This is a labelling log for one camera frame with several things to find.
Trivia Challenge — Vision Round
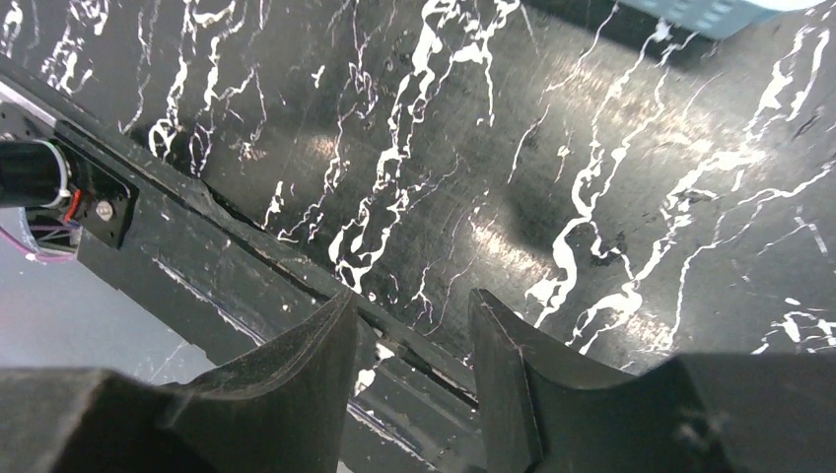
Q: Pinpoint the light blue plastic basket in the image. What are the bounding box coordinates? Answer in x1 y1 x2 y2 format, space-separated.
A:
619 0 822 40

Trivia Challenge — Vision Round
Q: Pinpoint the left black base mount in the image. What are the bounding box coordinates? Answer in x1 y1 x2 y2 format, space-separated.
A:
1 102 139 248

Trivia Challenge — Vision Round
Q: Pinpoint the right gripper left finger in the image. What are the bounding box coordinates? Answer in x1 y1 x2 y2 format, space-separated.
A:
1 292 358 472

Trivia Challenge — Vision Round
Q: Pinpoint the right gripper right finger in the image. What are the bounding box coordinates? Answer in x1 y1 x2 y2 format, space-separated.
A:
468 290 835 472

